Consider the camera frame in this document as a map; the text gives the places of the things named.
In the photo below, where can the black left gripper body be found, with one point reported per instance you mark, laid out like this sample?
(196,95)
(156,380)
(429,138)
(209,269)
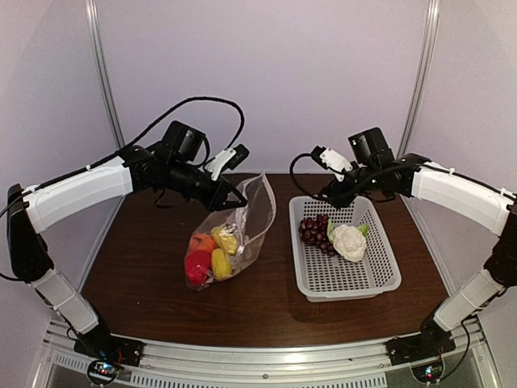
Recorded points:
(210,200)

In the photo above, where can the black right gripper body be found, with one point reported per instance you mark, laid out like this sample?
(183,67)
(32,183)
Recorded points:
(336,194)

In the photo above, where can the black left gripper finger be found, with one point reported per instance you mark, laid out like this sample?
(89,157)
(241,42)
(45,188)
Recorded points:
(234,193)
(231,204)

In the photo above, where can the yellow toy fruit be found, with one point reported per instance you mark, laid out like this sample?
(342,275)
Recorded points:
(221,267)
(225,239)

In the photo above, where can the clear zip top bag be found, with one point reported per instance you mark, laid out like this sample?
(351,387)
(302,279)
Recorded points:
(250,224)

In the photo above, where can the orange toy pumpkin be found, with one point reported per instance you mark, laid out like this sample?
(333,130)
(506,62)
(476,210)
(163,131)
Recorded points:
(202,242)

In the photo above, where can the dark red toy grapes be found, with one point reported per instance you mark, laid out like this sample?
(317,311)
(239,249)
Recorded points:
(313,232)

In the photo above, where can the white toy cauliflower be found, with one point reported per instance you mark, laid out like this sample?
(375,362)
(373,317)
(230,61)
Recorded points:
(349,241)

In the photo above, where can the yellow toy fruit front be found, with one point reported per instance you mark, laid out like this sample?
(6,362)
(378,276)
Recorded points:
(221,267)

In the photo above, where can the red toy bell pepper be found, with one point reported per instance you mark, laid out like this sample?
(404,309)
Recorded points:
(197,267)

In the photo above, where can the white perforated plastic basket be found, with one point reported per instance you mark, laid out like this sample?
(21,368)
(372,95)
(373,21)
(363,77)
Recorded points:
(330,278)

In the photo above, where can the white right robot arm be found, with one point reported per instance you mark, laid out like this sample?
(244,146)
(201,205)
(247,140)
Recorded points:
(375,169)

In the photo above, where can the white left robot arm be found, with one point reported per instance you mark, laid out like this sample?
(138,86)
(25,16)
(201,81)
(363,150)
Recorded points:
(164,165)

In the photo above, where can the right round circuit board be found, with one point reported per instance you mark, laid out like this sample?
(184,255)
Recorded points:
(428,372)

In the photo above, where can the round circuit board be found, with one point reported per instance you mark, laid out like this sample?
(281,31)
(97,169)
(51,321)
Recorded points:
(428,372)
(102,373)

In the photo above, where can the left round circuit board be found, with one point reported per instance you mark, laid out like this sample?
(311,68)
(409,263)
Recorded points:
(102,373)

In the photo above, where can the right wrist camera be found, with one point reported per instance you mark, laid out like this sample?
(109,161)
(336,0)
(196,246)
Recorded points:
(331,160)

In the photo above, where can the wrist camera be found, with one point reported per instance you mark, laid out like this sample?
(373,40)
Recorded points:
(331,160)
(227,159)

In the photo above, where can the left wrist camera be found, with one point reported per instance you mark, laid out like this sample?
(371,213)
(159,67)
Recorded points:
(227,159)

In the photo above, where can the right aluminium frame post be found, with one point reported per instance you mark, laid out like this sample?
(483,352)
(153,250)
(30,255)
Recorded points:
(429,38)

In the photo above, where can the aluminium frame post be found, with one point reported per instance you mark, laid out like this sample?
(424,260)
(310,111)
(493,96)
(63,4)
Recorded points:
(107,94)
(429,38)

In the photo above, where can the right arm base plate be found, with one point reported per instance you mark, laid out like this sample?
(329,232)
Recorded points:
(413,348)

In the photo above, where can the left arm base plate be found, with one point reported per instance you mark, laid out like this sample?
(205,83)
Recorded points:
(119,350)

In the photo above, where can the left aluminium frame post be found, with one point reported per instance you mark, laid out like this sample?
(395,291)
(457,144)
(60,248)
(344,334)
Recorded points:
(107,94)

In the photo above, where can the front aluminium rail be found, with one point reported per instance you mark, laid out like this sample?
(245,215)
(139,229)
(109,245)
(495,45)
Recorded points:
(357,364)

